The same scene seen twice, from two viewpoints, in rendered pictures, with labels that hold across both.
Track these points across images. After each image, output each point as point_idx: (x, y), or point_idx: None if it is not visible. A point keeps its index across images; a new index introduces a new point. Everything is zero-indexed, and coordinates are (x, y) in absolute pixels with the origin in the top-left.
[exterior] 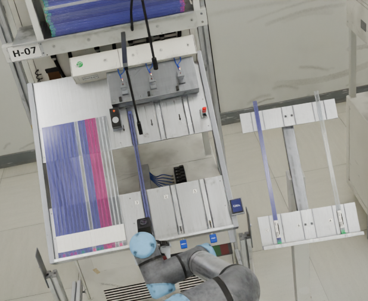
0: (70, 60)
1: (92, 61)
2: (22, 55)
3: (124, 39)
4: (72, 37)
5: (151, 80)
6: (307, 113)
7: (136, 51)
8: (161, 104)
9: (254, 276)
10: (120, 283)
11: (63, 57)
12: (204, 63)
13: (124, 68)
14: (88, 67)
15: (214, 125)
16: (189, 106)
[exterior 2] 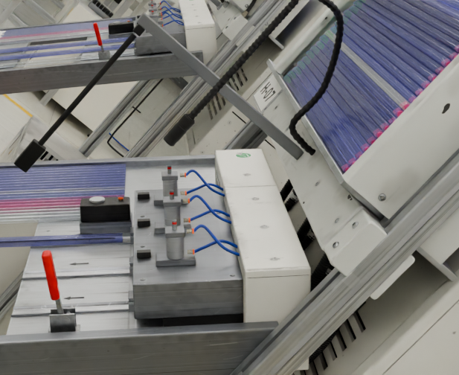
0: (254, 149)
1: (248, 164)
2: (262, 95)
3: (260, 114)
4: (291, 109)
5: (166, 199)
6: None
7: (264, 202)
8: (123, 276)
9: None
10: None
11: (298, 210)
12: (245, 359)
13: (136, 25)
14: (233, 161)
15: (13, 338)
16: (98, 310)
